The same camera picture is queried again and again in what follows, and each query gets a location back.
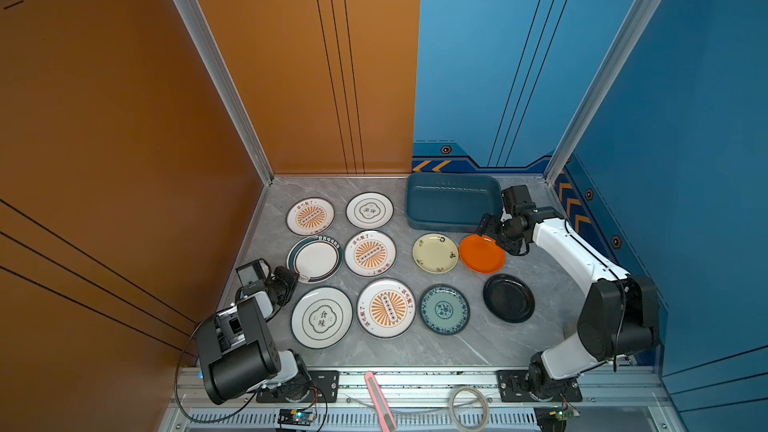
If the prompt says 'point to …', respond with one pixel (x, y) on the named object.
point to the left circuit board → (295, 417)
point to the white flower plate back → (370, 210)
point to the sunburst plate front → (386, 307)
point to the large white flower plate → (321, 317)
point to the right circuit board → (553, 418)
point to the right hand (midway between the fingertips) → (483, 236)
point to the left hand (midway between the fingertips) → (298, 270)
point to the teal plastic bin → (451, 202)
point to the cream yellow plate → (435, 252)
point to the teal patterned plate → (444, 309)
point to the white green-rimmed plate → (315, 258)
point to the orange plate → (481, 254)
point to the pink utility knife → (379, 403)
